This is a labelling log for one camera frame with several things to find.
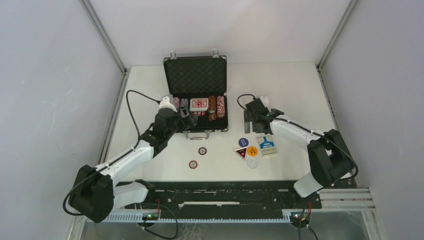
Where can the orange big blind button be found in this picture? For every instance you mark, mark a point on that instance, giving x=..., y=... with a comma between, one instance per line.
x=252, y=151

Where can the orange black poker chip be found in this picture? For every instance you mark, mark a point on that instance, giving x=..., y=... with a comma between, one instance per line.
x=202, y=151

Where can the mixed chip stack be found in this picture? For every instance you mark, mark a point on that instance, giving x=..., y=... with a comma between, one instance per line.
x=176, y=103
x=184, y=104

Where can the red white chip stack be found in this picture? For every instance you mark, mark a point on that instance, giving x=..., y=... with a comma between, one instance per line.
x=220, y=106

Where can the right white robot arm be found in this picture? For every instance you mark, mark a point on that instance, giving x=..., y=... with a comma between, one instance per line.
x=328, y=155

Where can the blue small blind button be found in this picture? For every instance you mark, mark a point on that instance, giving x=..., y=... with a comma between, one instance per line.
x=243, y=142

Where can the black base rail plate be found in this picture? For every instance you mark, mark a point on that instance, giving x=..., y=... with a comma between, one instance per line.
x=225, y=198

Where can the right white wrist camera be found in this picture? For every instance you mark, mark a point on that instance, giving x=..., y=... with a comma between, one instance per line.
x=264, y=99

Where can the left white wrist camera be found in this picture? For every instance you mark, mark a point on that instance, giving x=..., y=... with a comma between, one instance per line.
x=166, y=102

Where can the left mixed chip stack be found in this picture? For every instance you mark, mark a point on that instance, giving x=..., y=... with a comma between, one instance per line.
x=176, y=103

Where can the red poker chip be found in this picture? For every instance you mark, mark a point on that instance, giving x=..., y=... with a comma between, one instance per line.
x=193, y=164

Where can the right controller board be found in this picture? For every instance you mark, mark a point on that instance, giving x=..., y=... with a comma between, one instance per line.
x=298, y=216

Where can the red playing card deck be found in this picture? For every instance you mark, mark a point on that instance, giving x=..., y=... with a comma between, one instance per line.
x=199, y=104

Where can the orange chip stack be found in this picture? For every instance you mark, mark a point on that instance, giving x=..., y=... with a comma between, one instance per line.
x=212, y=108

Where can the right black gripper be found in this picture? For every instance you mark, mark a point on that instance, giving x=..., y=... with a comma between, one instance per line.
x=247, y=119

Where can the white cable duct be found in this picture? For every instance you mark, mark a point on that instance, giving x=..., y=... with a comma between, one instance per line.
x=166, y=217

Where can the controller board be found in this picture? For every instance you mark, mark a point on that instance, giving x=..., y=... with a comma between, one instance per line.
x=150, y=217
x=298, y=216

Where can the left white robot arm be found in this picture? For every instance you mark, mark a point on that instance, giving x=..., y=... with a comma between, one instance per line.
x=95, y=192

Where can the left controller board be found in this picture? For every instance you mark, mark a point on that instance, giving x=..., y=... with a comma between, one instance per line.
x=150, y=217

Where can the clear dealer button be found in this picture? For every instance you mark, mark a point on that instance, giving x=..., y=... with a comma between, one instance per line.
x=252, y=163

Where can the red triangular all-in button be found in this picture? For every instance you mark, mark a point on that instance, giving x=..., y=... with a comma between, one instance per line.
x=241, y=152

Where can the black aluminium poker case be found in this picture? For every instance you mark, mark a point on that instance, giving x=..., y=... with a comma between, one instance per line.
x=191, y=77

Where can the blue striped card box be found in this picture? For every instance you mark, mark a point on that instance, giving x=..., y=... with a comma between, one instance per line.
x=266, y=145

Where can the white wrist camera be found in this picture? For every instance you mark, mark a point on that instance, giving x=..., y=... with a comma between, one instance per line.
x=166, y=102
x=264, y=99

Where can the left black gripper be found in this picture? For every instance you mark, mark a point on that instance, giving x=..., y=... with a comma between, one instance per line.
x=187, y=122

